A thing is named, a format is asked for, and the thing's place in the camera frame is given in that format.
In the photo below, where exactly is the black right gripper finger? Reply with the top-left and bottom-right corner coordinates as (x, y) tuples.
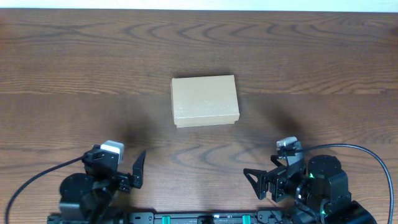
(271, 155), (286, 167)
(243, 168), (268, 200)

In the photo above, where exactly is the brown cardboard box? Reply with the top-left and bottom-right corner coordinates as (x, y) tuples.
(170, 75), (240, 128)

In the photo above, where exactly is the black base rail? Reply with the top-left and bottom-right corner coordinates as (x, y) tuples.
(46, 208), (312, 224)

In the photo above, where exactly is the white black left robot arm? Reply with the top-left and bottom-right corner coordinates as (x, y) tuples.
(47, 141), (146, 224)

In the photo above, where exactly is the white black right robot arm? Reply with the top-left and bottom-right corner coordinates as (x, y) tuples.
(243, 137), (375, 224)

